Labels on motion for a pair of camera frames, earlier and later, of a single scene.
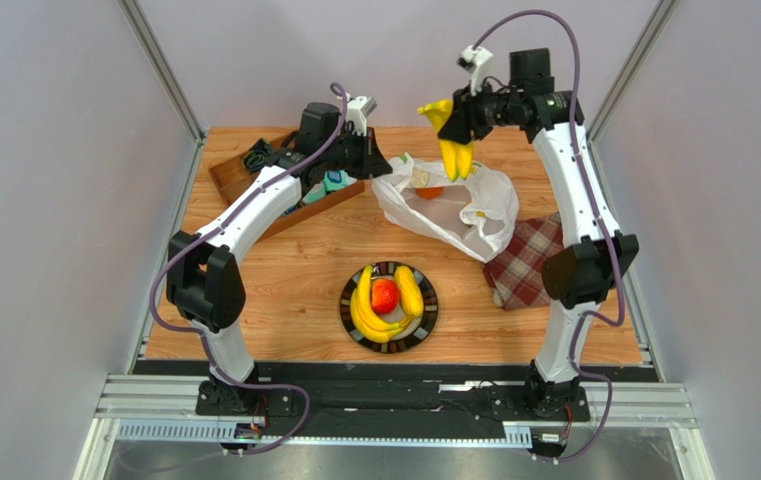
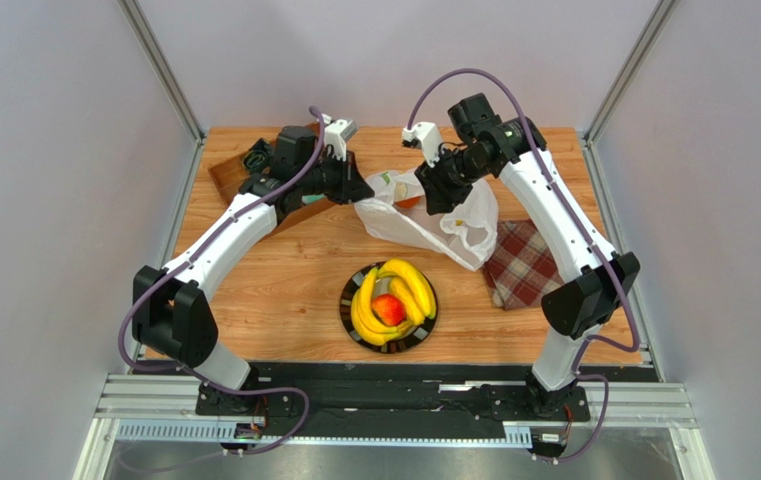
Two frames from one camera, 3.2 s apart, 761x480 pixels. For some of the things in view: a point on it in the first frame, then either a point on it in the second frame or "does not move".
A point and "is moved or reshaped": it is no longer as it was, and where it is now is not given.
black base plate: [395, 396] does not move
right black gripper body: [464, 116] -> [439, 188]
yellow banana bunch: [365, 318] does not move
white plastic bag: [477, 214] is moved or reshaped
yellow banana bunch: [458, 156] -> [412, 287]
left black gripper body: [357, 154] -> [337, 177]
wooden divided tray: [231, 176] does not move
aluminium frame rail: [135, 396] does not move
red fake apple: [385, 296] is moved or reshaped
